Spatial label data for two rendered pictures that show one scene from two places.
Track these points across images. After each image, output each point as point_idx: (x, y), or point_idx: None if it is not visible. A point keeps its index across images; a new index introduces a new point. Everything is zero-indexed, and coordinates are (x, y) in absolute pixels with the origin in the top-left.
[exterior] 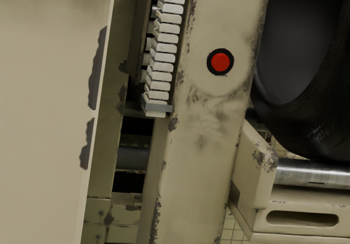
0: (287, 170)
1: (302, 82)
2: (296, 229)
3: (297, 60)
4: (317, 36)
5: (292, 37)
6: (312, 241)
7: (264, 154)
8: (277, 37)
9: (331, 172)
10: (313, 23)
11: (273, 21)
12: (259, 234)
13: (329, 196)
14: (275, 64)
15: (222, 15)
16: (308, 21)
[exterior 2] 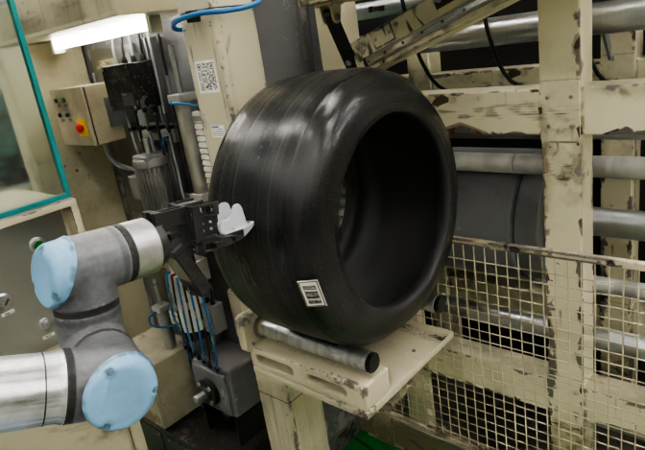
0: (265, 329)
1: (394, 257)
2: (273, 370)
3: (397, 238)
4: (418, 218)
5: (398, 219)
6: (284, 382)
7: (235, 317)
8: (388, 219)
9: (288, 336)
10: (416, 206)
11: (386, 206)
12: (256, 367)
13: (298, 353)
14: (380, 242)
15: None
16: (412, 205)
